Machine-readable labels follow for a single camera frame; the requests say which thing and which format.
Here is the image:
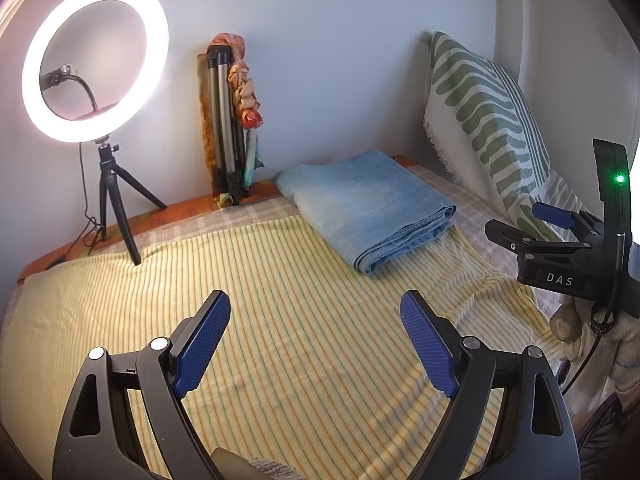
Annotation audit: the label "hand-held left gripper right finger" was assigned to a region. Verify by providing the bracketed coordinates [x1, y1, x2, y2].
[400, 289, 581, 480]

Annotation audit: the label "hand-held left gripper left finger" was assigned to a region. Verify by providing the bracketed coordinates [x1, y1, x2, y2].
[52, 289, 232, 480]

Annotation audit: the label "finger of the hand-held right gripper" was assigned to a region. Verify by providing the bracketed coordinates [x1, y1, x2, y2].
[531, 201, 606, 235]
[484, 217, 601, 261]

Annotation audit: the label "light blue denim pants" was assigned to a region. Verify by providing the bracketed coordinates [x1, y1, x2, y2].
[272, 149, 458, 276]

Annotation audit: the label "person's right hand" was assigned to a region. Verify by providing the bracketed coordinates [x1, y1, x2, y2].
[550, 305, 640, 391]

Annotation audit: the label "pale checked bed sheet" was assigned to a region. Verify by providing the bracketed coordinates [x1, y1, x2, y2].
[10, 162, 576, 341]

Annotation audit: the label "yellow striped blanket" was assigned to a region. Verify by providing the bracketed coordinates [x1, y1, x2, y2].
[0, 215, 568, 480]

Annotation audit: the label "green white patterned pillow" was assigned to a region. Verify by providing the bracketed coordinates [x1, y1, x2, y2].
[422, 31, 596, 243]

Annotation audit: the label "person's zebra print clothing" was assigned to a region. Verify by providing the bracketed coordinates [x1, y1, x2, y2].
[575, 390, 640, 480]

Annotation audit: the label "small black tripod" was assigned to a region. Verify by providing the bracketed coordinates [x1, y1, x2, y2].
[89, 136, 168, 266]

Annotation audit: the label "orange brown cloth strip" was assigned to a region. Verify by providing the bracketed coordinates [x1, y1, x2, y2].
[196, 49, 221, 196]

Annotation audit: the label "folded silver black tripod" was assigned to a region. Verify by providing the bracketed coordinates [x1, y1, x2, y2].
[206, 46, 251, 206]

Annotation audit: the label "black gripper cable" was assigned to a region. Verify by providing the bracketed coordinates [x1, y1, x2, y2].
[562, 232, 626, 396]

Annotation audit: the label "thin black ring light cable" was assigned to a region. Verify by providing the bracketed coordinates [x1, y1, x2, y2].
[47, 142, 108, 266]

